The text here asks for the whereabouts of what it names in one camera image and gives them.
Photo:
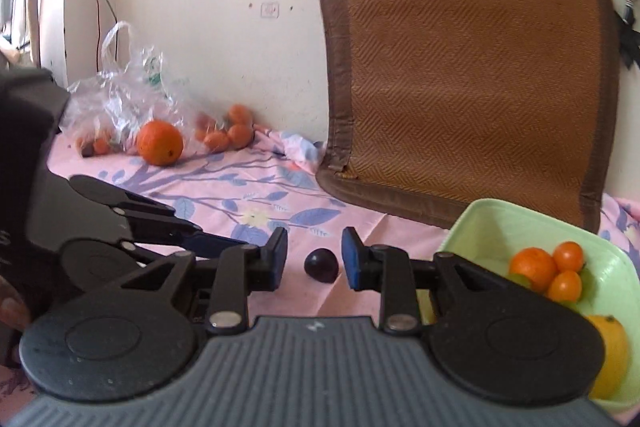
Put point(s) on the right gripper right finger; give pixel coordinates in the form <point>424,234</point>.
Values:
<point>448,278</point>

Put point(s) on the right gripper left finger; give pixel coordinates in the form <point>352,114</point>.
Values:
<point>177,292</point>

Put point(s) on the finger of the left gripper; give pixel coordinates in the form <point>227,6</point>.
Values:
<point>114,196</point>
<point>156,229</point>

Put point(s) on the dark plum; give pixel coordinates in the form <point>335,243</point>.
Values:
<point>322,266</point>

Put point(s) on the small orange tangerine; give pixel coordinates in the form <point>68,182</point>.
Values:
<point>536,265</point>

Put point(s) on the large yellow citrus fruit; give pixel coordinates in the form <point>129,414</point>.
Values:
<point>616,356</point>

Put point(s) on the left human hand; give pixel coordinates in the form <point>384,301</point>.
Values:
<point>13,309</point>

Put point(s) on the pink patterned bedsheet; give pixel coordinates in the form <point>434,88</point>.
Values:
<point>314,357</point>

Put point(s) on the clear plastic bag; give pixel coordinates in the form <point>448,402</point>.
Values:
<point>135,86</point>

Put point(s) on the large orange fruit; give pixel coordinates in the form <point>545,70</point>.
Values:
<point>159,143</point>

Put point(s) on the green plastic basket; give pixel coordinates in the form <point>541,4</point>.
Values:
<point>595,274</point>

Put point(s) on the orange tangerines in bag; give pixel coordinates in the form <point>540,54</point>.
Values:
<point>232,131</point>

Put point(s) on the small orange tomato in basket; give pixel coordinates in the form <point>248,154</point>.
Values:
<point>566,287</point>

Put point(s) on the brown woven seat cushion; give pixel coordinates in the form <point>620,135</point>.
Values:
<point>436,103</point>

